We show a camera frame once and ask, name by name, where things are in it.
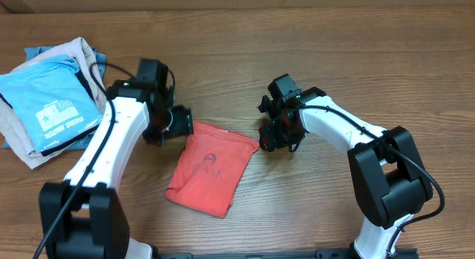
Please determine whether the beige folded garment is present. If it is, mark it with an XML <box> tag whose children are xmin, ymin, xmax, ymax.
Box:
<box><xmin>1</xmin><ymin>37</ymin><xmax>105</xmax><ymax>169</ymax></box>

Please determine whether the light blue folded t-shirt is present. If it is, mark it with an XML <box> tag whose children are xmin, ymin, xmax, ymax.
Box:
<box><xmin>1</xmin><ymin>55</ymin><xmax>104</xmax><ymax>157</ymax></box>

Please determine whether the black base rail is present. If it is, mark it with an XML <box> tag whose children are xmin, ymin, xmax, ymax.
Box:
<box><xmin>148</xmin><ymin>247</ymin><xmax>420</xmax><ymax>259</ymax></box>

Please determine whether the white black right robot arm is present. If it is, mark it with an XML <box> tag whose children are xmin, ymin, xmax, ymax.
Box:
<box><xmin>258</xmin><ymin>74</ymin><xmax>433</xmax><ymax>258</ymax></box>

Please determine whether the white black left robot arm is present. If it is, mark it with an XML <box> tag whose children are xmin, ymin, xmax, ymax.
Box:
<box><xmin>34</xmin><ymin>59</ymin><xmax>194</xmax><ymax>258</ymax></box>

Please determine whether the blue denim folded garment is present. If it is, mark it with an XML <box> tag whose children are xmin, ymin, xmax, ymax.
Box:
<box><xmin>24</xmin><ymin>46</ymin><xmax>107</xmax><ymax>150</ymax></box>

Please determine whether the red printed t-shirt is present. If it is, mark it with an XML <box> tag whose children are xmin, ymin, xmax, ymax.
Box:
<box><xmin>166</xmin><ymin>121</ymin><xmax>259</xmax><ymax>218</ymax></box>

